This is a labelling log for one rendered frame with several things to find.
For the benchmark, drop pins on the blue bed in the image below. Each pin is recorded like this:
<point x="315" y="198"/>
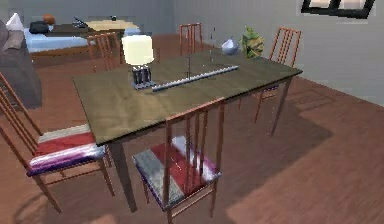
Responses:
<point x="53" y="42"/>

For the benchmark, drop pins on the white pyramid pillow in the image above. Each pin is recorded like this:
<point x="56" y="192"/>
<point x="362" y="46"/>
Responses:
<point x="14" y="22"/>

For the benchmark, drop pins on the cream shade table lamp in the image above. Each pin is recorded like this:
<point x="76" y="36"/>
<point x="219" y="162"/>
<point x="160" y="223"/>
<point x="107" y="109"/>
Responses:
<point x="138" y="50"/>

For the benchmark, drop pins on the black bag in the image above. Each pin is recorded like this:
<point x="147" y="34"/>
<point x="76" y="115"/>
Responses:
<point x="39" y="27"/>

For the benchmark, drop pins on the green leafy house plant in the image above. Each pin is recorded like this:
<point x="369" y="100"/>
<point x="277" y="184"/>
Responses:
<point x="252" y="43"/>

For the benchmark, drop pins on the orange ball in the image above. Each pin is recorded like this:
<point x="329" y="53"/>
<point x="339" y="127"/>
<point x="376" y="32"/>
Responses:
<point x="48" y="18"/>

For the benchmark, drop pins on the tan flat board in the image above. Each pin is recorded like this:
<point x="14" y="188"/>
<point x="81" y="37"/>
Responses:
<point x="110" y="24"/>

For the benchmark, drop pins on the olive wooden dining table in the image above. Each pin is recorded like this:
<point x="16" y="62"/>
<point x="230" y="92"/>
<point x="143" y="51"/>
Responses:
<point x="186" y="93"/>

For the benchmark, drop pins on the black framed window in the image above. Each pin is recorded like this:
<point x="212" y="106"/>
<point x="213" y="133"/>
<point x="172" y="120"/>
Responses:
<point x="336" y="7"/>

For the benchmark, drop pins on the grey sofa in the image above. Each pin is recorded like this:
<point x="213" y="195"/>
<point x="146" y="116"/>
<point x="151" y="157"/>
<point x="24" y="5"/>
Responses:
<point x="16" y="70"/>

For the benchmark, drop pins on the dark low table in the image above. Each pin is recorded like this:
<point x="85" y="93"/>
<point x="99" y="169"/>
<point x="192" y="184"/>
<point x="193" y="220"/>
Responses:
<point x="73" y="31"/>

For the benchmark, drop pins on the long grey ribbed bar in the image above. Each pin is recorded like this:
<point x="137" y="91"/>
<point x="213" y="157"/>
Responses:
<point x="196" y="78"/>

